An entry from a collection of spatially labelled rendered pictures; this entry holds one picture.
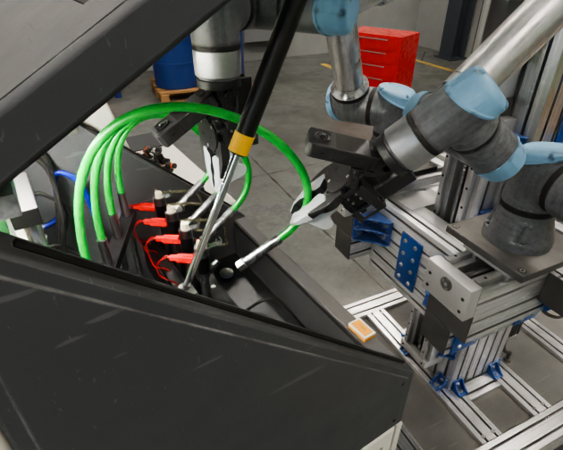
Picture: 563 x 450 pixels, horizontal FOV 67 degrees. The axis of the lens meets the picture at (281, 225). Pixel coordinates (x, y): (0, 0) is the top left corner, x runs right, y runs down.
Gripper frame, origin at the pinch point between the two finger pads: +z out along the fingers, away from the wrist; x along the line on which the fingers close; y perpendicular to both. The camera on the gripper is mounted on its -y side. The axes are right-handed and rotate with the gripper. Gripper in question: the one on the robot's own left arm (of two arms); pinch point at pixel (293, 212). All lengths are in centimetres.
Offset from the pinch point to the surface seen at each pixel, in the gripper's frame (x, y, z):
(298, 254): 120, 107, 110
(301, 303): 5.3, 26.1, 24.2
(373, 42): 406, 151, 47
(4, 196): -28.2, -36.2, -4.3
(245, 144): -21.4, -22.9, -18.1
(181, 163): 65, -1, 57
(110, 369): -36.1, -21.4, 0.7
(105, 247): -2.2, -19.6, 30.2
